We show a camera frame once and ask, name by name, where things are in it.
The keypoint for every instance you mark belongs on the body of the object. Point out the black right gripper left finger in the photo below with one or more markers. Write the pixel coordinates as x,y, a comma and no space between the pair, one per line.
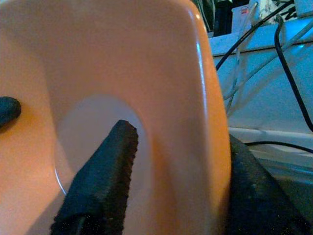
102,183

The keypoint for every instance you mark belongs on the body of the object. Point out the orange plastic bowl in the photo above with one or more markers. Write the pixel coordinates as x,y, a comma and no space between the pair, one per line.
122,61

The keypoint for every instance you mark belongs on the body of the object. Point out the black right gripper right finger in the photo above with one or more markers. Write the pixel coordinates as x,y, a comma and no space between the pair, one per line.
256,208

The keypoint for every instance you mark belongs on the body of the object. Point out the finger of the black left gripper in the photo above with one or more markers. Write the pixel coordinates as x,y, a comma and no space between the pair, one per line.
8,110

